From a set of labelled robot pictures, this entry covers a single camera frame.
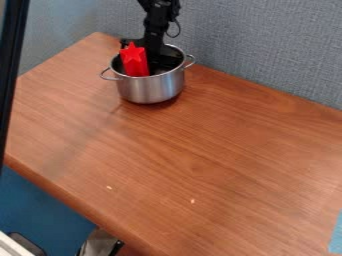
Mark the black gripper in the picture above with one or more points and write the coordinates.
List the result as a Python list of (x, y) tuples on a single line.
[(161, 56)]

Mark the red star-shaped bar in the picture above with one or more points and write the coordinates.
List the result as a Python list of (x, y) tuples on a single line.
[(134, 60)]

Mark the stainless steel pot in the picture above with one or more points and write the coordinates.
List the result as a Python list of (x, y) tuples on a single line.
[(150, 89)]

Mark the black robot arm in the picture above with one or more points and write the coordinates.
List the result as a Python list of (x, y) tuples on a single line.
[(161, 12)]

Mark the white object bottom left corner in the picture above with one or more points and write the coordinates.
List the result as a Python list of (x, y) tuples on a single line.
[(11, 248)]

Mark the grey chair part below table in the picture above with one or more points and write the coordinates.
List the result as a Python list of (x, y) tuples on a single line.
[(101, 244)]

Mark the dark vertical post left edge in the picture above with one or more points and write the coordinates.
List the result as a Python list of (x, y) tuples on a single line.
[(14, 22)]

